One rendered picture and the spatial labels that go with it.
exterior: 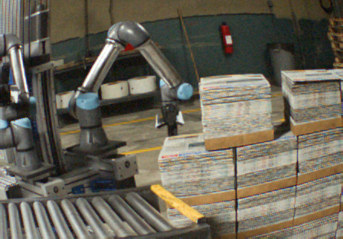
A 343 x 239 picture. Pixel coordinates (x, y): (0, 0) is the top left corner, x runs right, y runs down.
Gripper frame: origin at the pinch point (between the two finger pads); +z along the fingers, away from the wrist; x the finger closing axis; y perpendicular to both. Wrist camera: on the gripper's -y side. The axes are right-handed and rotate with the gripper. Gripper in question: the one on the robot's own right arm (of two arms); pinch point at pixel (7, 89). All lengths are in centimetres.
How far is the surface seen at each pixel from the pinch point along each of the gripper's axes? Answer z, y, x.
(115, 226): 29, 41, -29
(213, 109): -17, 15, -89
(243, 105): -12, 13, -98
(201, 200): -20, 51, -86
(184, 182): -24, 43, -80
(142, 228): 36, 40, -35
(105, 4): -650, -81, -276
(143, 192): -1, 39, -53
